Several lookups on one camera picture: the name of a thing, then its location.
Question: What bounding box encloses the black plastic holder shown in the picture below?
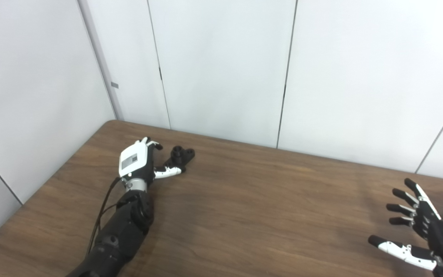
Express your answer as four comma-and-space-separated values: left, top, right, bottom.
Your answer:
164, 145, 196, 174

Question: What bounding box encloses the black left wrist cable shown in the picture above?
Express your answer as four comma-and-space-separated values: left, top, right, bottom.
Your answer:
86, 177, 124, 256

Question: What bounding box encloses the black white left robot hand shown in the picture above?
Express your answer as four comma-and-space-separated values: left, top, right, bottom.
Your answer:
118, 137, 185, 182

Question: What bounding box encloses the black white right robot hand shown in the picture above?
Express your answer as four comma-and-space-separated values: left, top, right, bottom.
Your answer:
368, 178, 443, 277

